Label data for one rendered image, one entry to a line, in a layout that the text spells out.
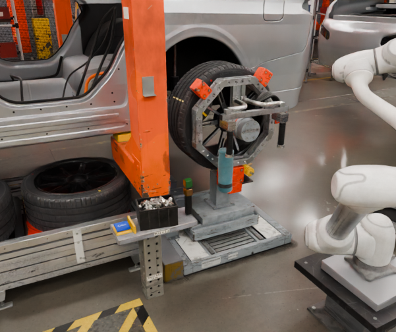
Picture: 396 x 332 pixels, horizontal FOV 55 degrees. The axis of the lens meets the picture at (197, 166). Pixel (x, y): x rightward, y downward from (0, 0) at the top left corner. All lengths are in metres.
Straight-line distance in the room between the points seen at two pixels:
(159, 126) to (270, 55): 1.19
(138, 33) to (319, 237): 1.24
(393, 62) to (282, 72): 1.44
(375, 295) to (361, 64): 0.99
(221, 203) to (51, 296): 1.19
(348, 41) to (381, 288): 3.29
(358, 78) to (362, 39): 3.00
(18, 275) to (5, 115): 0.88
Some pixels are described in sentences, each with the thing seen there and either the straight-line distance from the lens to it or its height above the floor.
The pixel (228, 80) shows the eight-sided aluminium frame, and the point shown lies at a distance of 2.20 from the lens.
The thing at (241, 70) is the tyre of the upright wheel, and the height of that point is 1.15.
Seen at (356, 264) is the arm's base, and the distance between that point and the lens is 2.03.
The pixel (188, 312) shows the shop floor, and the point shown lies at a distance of 2.19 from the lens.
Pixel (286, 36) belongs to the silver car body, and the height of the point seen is 1.29.
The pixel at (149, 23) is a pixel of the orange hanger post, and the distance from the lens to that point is 1.91.
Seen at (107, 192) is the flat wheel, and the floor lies 0.50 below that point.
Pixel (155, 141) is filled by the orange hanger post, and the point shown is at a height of 0.85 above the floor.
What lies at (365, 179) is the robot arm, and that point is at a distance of 1.31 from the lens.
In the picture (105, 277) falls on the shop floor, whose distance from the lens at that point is 2.46.
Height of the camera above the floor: 1.53
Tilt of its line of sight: 23 degrees down
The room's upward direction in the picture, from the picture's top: straight up
